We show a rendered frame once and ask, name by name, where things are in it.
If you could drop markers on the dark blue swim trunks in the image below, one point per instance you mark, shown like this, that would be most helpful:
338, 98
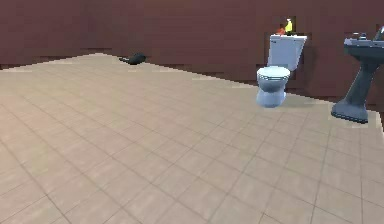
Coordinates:
136, 59

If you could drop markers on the white toilet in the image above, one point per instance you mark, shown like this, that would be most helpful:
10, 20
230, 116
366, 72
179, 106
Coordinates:
280, 56

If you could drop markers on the red small object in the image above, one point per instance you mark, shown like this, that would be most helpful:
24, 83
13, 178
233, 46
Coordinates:
281, 30

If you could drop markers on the yellow bottle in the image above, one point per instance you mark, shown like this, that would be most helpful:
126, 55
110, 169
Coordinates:
288, 26

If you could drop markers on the grey pedestal sink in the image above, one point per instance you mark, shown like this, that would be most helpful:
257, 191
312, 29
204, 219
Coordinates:
361, 83

